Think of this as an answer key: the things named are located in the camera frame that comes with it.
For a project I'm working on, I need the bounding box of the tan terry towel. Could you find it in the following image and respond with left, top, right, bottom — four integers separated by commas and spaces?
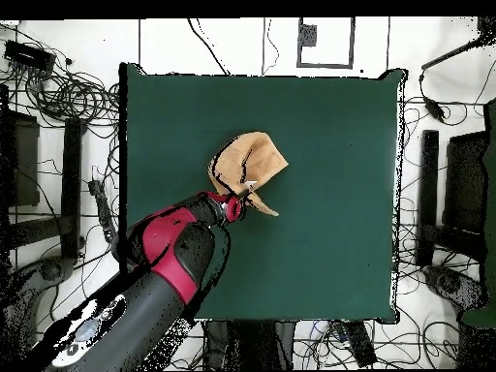
207, 131, 290, 217

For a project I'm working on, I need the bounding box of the black flat panel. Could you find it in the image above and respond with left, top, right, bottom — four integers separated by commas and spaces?
0, 109, 41, 208
443, 131, 490, 233

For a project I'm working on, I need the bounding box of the dark green tablecloth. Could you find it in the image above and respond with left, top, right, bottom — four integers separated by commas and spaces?
117, 61, 408, 328

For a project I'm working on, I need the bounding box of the black power strip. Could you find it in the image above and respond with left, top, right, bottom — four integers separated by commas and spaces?
87, 178, 118, 244
339, 320, 378, 368

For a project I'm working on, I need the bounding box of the black upright bar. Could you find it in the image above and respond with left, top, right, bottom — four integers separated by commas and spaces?
416, 129, 440, 267
60, 117, 85, 260

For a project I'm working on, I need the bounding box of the small grey square plate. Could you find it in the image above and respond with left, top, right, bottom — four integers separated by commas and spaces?
297, 23, 318, 47

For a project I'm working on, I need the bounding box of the black crossbar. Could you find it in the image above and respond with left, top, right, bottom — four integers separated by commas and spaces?
0, 214, 65, 251
437, 222, 487, 259

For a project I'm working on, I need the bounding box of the black power adapter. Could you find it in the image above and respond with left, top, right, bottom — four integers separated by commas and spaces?
422, 96, 448, 124

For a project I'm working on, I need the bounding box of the black box device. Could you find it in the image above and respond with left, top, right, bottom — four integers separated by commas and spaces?
3, 39, 57, 74

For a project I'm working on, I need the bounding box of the black tripod leg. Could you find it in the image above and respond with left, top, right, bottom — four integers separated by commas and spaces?
420, 15, 496, 72

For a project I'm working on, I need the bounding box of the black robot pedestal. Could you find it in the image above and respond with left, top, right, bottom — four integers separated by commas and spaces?
201, 319, 298, 371

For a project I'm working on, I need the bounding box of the grey square frame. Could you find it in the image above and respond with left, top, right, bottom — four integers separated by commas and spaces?
296, 16, 357, 70

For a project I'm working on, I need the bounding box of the black cable tangle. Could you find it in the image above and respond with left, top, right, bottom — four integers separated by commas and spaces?
0, 22, 121, 129

